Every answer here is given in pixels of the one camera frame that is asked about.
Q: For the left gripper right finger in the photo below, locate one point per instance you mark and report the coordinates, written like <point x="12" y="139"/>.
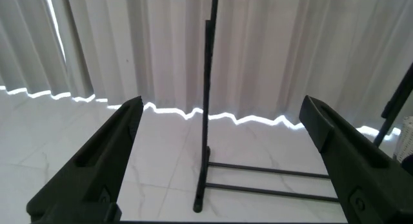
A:
<point x="361" y="179"/>

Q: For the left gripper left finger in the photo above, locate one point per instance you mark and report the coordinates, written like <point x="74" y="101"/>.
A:
<point x="93" y="172"/>

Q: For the black clothes rack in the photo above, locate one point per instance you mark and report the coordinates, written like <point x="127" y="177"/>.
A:
<point x="206" y="88"/>

